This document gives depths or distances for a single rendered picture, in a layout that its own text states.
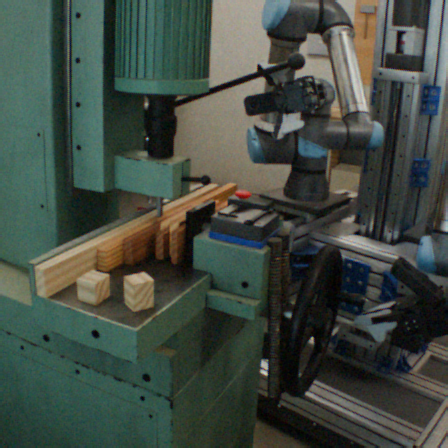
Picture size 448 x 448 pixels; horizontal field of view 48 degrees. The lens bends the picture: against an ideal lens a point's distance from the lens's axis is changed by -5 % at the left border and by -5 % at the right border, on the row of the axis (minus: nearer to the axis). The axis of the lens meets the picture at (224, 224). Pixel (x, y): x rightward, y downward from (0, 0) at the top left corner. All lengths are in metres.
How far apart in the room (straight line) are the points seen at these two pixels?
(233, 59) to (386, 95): 3.06
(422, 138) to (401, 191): 0.18
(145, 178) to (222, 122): 3.68
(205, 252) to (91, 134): 0.32
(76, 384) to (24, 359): 0.14
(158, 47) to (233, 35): 3.69
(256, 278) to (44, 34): 0.59
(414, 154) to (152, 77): 0.98
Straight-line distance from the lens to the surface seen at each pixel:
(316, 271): 0.88
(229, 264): 0.91
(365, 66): 4.24
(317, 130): 1.29
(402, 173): 1.64
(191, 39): 0.94
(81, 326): 0.83
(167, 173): 0.98
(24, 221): 1.16
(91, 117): 1.02
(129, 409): 1.01
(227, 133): 4.67
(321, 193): 1.69
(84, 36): 1.02
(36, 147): 1.08
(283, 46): 1.52
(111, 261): 0.94
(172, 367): 0.89
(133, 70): 0.94
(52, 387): 1.13
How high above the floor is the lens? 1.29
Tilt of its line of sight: 19 degrees down
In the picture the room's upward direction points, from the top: 3 degrees clockwise
